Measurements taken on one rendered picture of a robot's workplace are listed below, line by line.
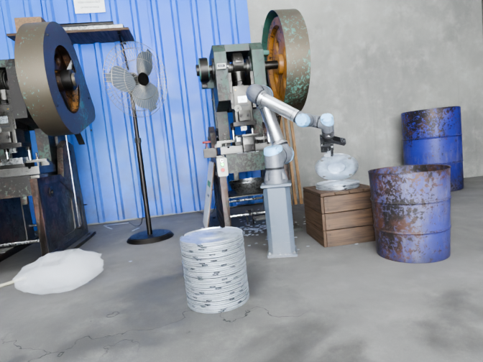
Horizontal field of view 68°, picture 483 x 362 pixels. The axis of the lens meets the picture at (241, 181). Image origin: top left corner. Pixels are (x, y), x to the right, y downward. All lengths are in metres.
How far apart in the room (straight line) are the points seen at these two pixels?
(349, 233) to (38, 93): 2.23
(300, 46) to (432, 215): 1.46
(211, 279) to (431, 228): 1.16
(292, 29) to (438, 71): 2.77
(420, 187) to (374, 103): 2.78
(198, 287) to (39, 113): 1.75
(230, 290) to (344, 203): 1.05
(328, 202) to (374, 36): 2.90
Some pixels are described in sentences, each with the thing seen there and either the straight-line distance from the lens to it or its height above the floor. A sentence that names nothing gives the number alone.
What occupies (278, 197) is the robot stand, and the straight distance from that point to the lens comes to 2.16.
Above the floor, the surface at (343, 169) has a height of 0.47.
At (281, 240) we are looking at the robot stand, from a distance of 2.22.
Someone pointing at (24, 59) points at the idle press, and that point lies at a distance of 2.81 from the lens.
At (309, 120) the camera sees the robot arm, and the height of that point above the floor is 0.81.
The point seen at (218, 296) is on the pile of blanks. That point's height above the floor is 0.07.
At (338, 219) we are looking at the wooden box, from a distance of 2.37.
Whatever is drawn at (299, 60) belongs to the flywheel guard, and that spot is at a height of 1.26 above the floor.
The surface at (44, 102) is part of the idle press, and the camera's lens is 2.78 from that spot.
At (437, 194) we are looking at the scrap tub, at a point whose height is 0.36.
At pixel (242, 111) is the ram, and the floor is 0.96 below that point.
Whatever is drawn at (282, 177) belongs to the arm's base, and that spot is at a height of 0.48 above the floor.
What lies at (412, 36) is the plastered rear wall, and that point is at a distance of 5.08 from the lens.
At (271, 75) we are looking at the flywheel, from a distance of 3.38.
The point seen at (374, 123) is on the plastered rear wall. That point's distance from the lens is 4.67.
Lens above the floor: 0.70
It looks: 6 degrees down
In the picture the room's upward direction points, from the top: 6 degrees counter-clockwise
